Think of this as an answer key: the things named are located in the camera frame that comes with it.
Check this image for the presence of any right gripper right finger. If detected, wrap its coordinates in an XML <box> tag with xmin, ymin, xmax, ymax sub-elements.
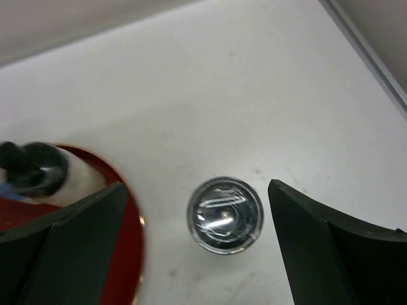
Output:
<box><xmin>268</xmin><ymin>179</ymin><xmax>406</xmax><ymax>304</ymax></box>

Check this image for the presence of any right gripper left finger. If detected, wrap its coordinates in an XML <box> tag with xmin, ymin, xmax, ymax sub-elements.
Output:
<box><xmin>1</xmin><ymin>182</ymin><xmax>127</xmax><ymax>304</ymax></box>

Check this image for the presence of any black cap white powder bottle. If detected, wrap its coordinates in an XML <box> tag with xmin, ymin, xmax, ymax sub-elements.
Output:
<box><xmin>1</xmin><ymin>141</ymin><xmax>106</xmax><ymax>207</ymax></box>

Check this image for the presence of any clear dome cap grinder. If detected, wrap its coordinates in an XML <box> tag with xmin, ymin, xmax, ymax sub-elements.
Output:
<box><xmin>186</xmin><ymin>176</ymin><xmax>264</xmax><ymax>255</ymax></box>

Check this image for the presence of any round red tray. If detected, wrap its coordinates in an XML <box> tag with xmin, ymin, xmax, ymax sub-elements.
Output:
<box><xmin>1</xmin><ymin>146</ymin><xmax>144</xmax><ymax>304</ymax></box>

